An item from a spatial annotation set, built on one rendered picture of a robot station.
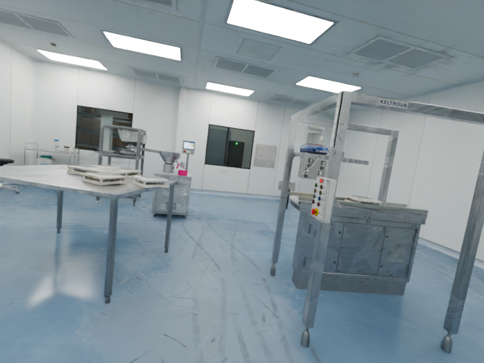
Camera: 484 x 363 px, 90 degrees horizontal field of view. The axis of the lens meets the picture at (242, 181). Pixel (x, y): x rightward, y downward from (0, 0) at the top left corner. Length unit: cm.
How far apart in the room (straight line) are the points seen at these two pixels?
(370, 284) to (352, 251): 42
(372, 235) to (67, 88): 732
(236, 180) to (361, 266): 516
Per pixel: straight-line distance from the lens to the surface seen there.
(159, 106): 725
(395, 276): 311
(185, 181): 435
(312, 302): 187
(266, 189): 763
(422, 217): 300
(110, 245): 209
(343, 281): 284
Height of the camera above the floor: 124
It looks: 6 degrees down
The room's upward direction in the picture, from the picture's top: 7 degrees clockwise
